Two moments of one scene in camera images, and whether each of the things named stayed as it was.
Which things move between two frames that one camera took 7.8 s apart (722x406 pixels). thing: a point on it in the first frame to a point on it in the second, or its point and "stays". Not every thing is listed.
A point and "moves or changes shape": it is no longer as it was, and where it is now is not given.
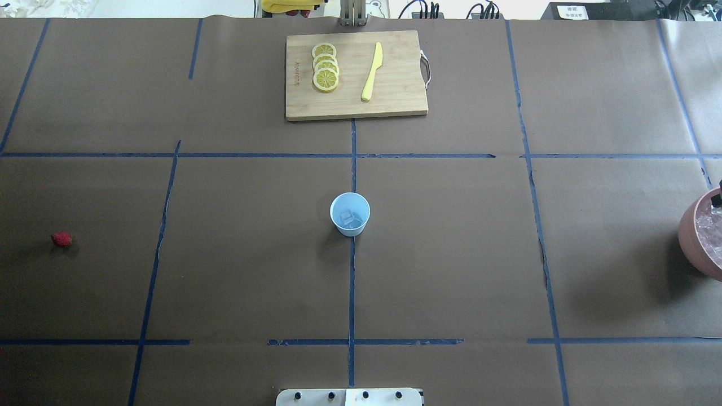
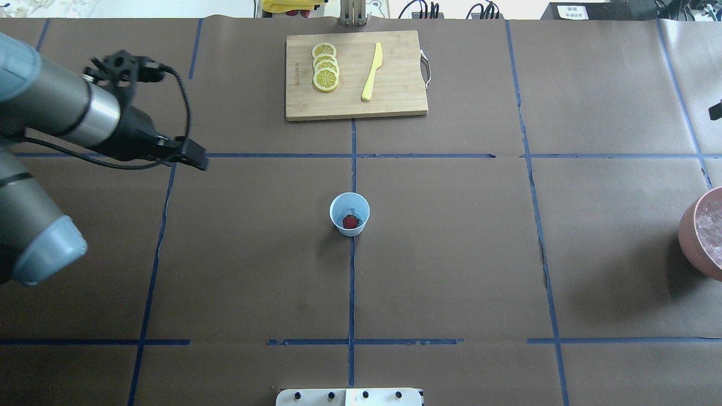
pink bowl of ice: (700, 235) stays
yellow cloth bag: (275, 6) stays
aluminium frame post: (352, 13) stays
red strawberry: (62, 238) moves or changes shape
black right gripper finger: (716, 199) to (715, 111)
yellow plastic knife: (367, 92) stays
